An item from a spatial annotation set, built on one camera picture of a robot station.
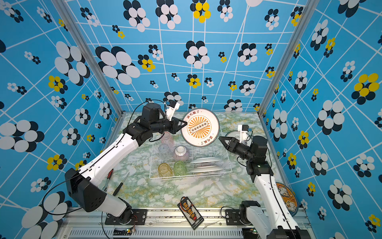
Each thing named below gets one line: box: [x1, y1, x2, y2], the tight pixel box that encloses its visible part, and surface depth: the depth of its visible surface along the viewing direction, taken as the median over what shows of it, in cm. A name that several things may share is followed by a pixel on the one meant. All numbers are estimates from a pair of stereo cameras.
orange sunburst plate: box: [181, 108, 220, 147], surface depth 75 cm
